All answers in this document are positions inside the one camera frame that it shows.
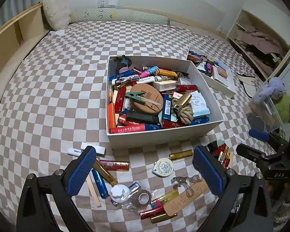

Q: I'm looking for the white bottle cap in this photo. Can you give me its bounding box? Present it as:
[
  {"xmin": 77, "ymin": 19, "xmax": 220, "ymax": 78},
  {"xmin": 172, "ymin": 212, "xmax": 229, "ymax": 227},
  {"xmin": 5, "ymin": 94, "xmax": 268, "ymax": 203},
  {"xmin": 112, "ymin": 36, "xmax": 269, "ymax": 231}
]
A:
[{"xmin": 110, "ymin": 184, "xmax": 130, "ymax": 204}]

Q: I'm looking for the clear plastic eyelash curler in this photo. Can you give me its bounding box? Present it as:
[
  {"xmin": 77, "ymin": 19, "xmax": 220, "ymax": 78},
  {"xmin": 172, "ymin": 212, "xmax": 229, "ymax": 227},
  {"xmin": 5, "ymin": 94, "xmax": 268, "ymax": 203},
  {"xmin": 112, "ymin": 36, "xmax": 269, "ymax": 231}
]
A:
[{"xmin": 171, "ymin": 174, "xmax": 203, "ymax": 197}]

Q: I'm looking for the yellow transparent lighter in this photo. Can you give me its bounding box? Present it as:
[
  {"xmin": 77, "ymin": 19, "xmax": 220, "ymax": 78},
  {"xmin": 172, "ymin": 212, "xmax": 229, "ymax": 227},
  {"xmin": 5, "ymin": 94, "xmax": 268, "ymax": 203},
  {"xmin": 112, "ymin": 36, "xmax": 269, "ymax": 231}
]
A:
[{"xmin": 150, "ymin": 189, "xmax": 179, "ymax": 208}]

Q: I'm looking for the roll of clear tape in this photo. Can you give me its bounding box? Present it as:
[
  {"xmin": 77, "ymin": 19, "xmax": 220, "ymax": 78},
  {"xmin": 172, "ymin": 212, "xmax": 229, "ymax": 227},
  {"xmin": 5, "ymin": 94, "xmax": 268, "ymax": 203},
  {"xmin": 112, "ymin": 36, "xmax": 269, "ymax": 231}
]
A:
[{"xmin": 131, "ymin": 188, "xmax": 151, "ymax": 208}]

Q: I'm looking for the white round tape measure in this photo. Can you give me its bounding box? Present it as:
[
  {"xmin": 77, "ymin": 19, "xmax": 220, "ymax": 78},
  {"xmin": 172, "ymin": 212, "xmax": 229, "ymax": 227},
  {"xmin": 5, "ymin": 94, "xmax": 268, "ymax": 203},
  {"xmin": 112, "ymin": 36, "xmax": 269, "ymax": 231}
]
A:
[{"xmin": 152, "ymin": 158, "xmax": 174, "ymax": 177}]

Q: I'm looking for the large white shoe box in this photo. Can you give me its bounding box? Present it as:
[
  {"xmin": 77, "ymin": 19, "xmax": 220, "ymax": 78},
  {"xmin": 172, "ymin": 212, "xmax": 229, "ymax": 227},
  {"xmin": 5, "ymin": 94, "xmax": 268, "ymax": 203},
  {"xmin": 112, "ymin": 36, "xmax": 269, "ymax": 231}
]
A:
[{"xmin": 105, "ymin": 55, "xmax": 225, "ymax": 149}]

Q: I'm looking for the white fluffy pillow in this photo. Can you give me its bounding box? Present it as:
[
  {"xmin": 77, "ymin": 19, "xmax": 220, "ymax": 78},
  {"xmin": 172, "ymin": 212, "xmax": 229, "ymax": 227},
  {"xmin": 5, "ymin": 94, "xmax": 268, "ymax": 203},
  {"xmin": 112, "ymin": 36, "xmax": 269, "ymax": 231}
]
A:
[{"xmin": 43, "ymin": 0, "xmax": 71, "ymax": 31}]

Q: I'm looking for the green long bolster pillow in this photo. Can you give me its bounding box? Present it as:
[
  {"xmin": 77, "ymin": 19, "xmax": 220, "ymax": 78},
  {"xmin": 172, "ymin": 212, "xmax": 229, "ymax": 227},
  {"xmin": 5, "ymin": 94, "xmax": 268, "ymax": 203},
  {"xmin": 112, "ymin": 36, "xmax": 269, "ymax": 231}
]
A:
[{"xmin": 70, "ymin": 8, "xmax": 170, "ymax": 25}]

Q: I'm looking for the long red lighter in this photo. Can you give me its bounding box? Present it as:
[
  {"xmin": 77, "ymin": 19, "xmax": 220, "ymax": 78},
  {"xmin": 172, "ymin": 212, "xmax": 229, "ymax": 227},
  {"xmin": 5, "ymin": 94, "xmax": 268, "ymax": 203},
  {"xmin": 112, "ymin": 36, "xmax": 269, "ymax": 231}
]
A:
[{"xmin": 109, "ymin": 124, "xmax": 146, "ymax": 134}]

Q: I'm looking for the red foil lighter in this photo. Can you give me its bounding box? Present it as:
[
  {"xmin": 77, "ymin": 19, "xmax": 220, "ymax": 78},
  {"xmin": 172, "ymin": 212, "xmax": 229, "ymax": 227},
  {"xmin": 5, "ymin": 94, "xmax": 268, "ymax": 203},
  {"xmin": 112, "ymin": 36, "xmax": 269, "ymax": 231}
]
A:
[{"xmin": 99, "ymin": 160, "xmax": 130, "ymax": 171}]

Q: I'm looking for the green clothespin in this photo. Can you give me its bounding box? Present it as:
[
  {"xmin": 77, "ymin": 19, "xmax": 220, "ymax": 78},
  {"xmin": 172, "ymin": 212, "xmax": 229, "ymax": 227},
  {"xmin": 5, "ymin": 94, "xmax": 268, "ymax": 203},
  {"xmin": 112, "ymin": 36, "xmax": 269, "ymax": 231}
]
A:
[{"xmin": 125, "ymin": 91, "xmax": 162, "ymax": 106}]

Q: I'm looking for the beige rope knot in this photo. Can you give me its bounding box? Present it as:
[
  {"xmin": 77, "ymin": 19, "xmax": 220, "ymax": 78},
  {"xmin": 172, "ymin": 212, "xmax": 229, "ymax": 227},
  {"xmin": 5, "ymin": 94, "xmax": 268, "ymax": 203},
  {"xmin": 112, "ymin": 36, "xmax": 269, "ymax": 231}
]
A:
[{"xmin": 177, "ymin": 104, "xmax": 193, "ymax": 125}]

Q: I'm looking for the shallow white box lid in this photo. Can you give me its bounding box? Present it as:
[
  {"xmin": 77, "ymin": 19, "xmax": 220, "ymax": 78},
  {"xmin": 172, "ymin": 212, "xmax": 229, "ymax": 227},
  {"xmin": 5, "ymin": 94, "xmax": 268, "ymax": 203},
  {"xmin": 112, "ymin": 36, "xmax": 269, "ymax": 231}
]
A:
[{"xmin": 186, "ymin": 46, "xmax": 236, "ymax": 98}]

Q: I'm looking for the white usb stick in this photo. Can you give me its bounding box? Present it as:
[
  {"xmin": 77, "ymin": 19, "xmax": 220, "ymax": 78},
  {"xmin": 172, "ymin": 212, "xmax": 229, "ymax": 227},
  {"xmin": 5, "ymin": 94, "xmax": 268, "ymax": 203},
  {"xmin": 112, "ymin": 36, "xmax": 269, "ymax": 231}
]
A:
[{"xmin": 80, "ymin": 142, "xmax": 106, "ymax": 156}]

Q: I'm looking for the gold metal lighter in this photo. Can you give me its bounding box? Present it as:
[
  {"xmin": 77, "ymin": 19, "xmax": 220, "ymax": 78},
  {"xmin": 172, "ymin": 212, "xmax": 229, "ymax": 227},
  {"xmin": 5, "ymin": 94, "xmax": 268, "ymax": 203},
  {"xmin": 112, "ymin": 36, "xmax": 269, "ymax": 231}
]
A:
[{"xmin": 172, "ymin": 93, "xmax": 192, "ymax": 112}]

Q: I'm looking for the wooden wardrobe shelf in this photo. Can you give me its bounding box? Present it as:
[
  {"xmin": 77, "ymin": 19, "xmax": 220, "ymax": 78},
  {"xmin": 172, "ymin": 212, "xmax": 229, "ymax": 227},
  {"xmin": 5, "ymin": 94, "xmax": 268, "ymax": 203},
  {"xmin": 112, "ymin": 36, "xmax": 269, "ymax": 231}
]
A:
[{"xmin": 227, "ymin": 10, "xmax": 290, "ymax": 81}]

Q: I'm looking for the gold harmonica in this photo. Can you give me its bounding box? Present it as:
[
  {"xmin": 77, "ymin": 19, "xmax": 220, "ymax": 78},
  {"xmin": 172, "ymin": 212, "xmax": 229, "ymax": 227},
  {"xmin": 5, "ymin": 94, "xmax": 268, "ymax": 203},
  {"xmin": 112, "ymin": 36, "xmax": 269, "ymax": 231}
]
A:
[{"xmin": 169, "ymin": 149, "xmax": 193, "ymax": 161}]

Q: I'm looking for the blue pocket knife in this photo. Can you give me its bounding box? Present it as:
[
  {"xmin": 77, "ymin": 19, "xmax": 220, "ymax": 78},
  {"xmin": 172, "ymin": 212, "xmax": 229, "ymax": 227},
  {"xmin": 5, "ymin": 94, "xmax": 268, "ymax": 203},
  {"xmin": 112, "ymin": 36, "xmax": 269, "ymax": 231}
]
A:
[{"xmin": 91, "ymin": 169, "xmax": 109, "ymax": 199}]

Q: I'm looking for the wooden bedside shelf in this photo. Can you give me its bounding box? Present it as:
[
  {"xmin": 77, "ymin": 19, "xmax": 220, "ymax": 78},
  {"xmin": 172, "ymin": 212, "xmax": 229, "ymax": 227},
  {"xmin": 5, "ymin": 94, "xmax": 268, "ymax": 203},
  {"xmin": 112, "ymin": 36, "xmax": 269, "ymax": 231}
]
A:
[{"xmin": 0, "ymin": 3, "xmax": 48, "ymax": 97}]

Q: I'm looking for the white packet with text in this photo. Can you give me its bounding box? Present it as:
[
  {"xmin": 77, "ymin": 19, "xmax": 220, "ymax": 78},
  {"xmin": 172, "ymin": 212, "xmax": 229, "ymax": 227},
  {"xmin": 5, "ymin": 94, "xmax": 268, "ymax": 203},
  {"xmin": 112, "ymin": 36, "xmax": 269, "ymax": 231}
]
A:
[{"xmin": 190, "ymin": 91, "xmax": 211, "ymax": 118}]

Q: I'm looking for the purple plush toy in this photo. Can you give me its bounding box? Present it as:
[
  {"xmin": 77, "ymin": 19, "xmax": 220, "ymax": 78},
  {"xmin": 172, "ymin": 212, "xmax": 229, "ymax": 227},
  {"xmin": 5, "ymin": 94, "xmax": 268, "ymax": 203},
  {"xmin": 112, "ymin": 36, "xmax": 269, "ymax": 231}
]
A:
[{"xmin": 252, "ymin": 77, "xmax": 286, "ymax": 105}]

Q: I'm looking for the checkered bed sheet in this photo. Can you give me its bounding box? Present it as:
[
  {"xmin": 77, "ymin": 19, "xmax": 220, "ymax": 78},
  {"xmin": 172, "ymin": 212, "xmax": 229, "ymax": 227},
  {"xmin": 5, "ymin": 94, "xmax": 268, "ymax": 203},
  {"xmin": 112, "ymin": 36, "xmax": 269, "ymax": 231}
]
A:
[{"xmin": 0, "ymin": 22, "xmax": 272, "ymax": 224}]

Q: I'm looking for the round brown leather disc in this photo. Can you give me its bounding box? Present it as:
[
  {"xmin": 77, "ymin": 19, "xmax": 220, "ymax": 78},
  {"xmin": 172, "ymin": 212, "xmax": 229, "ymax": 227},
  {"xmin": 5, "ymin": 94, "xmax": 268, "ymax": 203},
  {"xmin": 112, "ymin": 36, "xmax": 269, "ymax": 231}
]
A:
[{"xmin": 130, "ymin": 84, "xmax": 163, "ymax": 115}]

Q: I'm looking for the carved wooden comb board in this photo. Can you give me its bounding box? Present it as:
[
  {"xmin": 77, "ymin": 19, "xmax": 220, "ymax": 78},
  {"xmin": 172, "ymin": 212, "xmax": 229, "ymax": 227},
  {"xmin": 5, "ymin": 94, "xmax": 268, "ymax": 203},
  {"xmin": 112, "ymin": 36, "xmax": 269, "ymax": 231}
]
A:
[{"xmin": 163, "ymin": 180, "xmax": 209, "ymax": 216}]

